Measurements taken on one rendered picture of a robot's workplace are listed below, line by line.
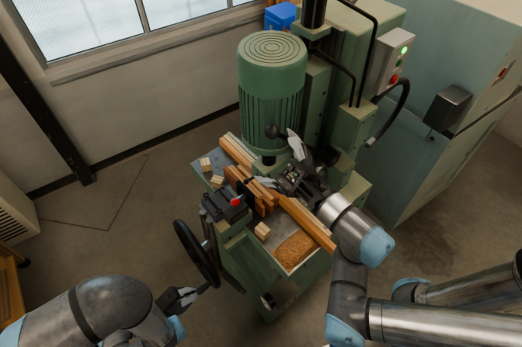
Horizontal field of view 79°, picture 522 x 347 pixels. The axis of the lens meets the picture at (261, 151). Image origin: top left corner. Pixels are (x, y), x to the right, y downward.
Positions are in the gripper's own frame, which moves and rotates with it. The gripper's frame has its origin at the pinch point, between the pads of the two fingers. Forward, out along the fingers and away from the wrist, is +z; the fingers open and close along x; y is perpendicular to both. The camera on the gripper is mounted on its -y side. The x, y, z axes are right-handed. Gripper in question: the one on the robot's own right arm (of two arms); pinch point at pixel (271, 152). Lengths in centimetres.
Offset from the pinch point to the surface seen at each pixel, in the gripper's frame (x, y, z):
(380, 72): -33.1, -19.5, -3.1
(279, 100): -12.0, 2.9, 4.9
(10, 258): 149, -11, 106
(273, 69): -17.4, 10.5, 5.7
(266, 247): 32.1, -24.7, -5.2
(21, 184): 136, -22, 156
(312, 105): -15.3, -13.5, 5.3
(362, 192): 4, -67, -9
